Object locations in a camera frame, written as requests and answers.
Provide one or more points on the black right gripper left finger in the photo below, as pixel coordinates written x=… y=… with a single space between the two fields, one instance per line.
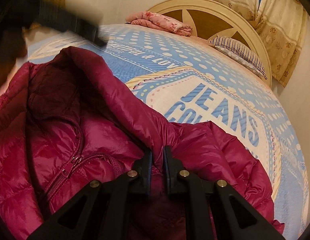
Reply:
x=101 y=210

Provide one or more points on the beige patterned window curtain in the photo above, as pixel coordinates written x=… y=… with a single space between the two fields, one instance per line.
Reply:
x=281 y=25

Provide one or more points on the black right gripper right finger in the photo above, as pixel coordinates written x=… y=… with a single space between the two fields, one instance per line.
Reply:
x=213 y=210

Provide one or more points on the blue pink jeans-print blanket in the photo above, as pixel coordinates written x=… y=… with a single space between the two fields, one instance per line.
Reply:
x=189 y=82

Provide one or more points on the striped pillow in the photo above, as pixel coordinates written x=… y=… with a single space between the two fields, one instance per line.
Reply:
x=239 y=52

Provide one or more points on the magenta puffer jacket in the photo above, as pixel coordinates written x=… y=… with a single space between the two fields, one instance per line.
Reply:
x=69 y=121

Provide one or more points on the folded pink floral cloth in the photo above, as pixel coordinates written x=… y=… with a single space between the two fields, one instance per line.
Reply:
x=161 y=22

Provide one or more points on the cream round wooden headboard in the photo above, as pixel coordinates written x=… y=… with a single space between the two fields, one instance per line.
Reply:
x=209 y=19

